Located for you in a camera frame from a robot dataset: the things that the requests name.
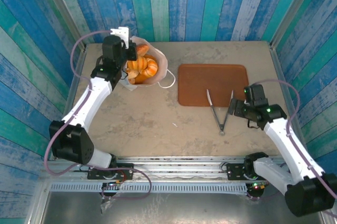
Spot small orange shell bread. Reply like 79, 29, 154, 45
127, 55, 148, 71

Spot small tan bread roll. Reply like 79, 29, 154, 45
125, 68, 140, 80

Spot metal tongs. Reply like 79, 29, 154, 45
206, 89, 235, 137

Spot ring-shaped orange bread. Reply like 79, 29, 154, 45
140, 57, 159, 78

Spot white printed paper bag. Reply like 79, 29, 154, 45
117, 35, 176, 92

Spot brown rectangular tray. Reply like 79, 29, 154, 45
177, 63, 250, 108

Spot steel sheet panel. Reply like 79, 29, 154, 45
25, 191, 334, 224

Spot aluminium table side rail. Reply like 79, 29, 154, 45
63, 48, 87, 119
270, 44, 311, 160

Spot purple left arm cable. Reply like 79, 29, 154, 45
43, 30, 153, 200

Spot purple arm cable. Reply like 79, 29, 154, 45
43, 30, 153, 200
247, 79, 337, 218

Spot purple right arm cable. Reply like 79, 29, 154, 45
247, 79, 337, 218

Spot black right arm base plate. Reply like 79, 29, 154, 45
225, 162, 248, 181

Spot aluminium corner post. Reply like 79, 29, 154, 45
36, 0, 87, 52
270, 0, 321, 48

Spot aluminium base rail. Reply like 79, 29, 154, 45
39, 155, 321, 182

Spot white slotted cable duct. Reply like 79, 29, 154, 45
49, 183, 248, 196

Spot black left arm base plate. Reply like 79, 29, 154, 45
87, 162, 134, 180

